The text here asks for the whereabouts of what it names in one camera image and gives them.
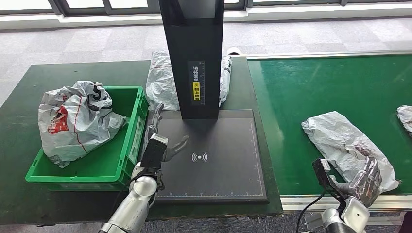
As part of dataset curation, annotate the green conveyor belt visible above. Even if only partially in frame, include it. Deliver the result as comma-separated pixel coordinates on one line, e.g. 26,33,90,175
247,55,412,196

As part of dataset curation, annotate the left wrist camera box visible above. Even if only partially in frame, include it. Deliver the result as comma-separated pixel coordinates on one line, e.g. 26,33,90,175
140,133,169,176

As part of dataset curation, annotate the grey parcel bag dark-red smudge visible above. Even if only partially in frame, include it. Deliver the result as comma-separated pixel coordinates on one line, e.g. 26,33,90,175
396,104,412,137

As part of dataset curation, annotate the black scanner column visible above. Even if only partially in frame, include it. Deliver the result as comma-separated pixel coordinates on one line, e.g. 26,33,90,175
158,0,225,120

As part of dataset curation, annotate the black scanner base plate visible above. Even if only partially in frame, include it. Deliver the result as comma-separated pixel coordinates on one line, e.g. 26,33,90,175
141,109,269,204

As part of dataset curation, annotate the green plastic crate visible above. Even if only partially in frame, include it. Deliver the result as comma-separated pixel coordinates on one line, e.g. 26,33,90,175
25,85,149,192

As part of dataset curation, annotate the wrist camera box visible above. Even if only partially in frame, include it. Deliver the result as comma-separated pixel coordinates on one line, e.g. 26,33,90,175
140,133,169,176
312,158,346,201

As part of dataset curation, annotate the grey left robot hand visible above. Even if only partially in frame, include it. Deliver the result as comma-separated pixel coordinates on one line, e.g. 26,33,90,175
140,102,190,163

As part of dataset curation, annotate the white parcel bag red print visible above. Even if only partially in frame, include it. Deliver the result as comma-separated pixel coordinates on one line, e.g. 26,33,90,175
38,80,128,169

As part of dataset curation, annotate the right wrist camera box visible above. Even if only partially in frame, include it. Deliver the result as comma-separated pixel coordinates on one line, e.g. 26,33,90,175
312,158,346,201

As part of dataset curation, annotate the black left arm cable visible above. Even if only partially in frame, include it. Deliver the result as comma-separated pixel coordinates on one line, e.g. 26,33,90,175
111,173,165,219

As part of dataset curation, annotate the plain grey parcel bag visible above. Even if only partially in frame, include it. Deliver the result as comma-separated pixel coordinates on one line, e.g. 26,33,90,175
301,111,400,194

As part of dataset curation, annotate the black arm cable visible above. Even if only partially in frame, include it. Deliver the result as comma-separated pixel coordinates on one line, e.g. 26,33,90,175
111,173,165,219
295,189,329,233

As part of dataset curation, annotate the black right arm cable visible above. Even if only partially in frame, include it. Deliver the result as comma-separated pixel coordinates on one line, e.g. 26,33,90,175
295,189,329,233

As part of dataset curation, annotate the aluminium conveyor frame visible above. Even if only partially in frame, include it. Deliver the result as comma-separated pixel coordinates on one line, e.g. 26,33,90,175
245,50,412,213

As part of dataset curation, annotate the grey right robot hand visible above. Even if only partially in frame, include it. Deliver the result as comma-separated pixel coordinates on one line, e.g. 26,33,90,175
329,156,383,208

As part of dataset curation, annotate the grey crumpled parcel bag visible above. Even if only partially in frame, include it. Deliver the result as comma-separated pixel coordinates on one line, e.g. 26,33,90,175
145,51,233,112

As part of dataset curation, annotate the dark window frame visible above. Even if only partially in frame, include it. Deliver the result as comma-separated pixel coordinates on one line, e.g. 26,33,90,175
0,0,412,16

